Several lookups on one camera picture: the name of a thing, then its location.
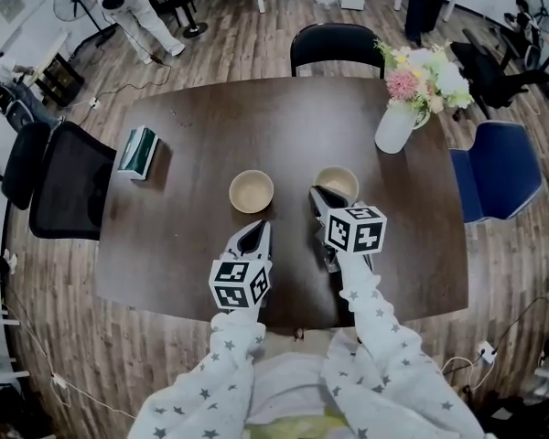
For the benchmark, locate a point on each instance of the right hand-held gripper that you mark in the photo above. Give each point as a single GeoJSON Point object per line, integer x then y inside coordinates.
{"type": "Point", "coordinates": [354, 231]}

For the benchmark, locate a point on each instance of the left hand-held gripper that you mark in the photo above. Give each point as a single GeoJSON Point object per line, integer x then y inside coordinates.
{"type": "Point", "coordinates": [238, 281]}

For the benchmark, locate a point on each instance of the beige wooden bowl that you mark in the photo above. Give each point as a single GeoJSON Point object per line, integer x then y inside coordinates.
{"type": "Point", "coordinates": [251, 191]}
{"type": "Point", "coordinates": [336, 180]}

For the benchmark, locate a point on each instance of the person's right forearm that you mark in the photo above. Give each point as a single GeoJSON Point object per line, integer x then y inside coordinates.
{"type": "Point", "coordinates": [384, 359]}

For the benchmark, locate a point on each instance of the person's left forearm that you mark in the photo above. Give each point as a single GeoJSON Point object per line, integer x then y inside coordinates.
{"type": "Point", "coordinates": [201, 377]}

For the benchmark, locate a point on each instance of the white vase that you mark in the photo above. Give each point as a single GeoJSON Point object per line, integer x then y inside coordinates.
{"type": "Point", "coordinates": [393, 128]}

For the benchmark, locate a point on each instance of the green and white book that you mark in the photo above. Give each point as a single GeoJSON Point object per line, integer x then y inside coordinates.
{"type": "Point", "coordinates": [137, 153]}

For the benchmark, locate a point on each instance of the person's torso clothing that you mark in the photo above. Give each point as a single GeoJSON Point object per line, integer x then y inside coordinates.
{"type": "Point", "coordinates": [288, 391]}

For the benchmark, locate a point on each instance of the pink and white flower bouquet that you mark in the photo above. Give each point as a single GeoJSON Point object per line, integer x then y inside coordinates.
{"type": "Point", "coordinates": [427, 78]}

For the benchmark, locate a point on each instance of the black padded chair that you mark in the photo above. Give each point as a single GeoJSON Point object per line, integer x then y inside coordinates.
{"type": "Point", "coordinates": [336, 44]}

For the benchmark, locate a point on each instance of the blue chair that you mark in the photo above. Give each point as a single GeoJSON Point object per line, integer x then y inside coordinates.
{"type": "Point", "coordinates": [498, 172]}

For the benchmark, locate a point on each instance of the black mesh office chair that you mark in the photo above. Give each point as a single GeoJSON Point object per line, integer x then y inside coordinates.
{"type": "Point", "coordinates": [68, 181]}

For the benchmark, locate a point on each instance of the white power strip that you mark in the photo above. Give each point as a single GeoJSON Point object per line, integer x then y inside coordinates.
{"type": "Point", "coordinates": [487, 351]}
{"type": "Point", "coordinates": [57, 381]}
{"type": "Point", "coordinates": [94, 103]}

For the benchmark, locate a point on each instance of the black round-base stand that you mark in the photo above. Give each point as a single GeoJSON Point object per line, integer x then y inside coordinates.
{"type": "Point", "coordinates": [194, 28]}

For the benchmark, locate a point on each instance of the black low cabinet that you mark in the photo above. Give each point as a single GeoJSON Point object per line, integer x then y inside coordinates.
{"type": "Point", "coordinates": [63, 80]}

